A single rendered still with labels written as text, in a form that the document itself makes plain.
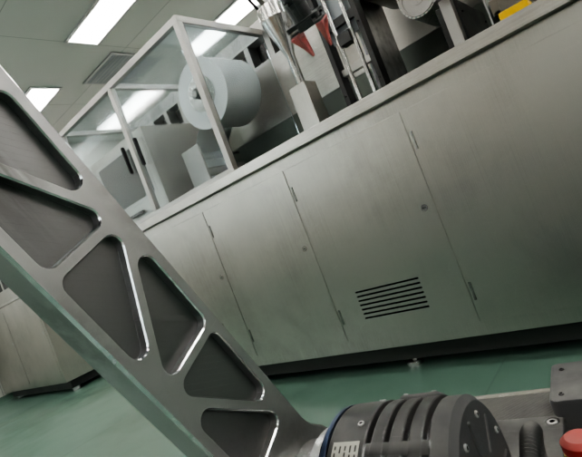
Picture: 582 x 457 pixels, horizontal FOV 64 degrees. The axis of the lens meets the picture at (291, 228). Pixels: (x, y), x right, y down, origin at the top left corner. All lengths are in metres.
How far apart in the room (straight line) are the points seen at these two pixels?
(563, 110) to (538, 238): 0.33
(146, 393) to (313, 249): 1.36
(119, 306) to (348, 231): 1.26
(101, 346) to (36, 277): 0.07
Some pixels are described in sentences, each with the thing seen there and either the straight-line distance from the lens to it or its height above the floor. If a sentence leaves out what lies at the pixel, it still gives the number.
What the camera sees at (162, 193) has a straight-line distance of 2.31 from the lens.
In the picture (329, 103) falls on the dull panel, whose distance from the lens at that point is 2.27.
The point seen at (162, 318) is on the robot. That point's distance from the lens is 0.41.
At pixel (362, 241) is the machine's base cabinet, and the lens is 1.58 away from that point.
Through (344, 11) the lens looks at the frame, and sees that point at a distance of 1.74.
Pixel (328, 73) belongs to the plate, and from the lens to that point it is 2.28.
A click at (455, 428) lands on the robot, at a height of 0.41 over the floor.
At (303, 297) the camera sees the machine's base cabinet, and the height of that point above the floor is 0.34.
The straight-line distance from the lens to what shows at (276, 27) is 2.12.
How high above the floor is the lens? 0.60
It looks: level
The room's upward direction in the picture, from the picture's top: 21 degrees counter-clockwise
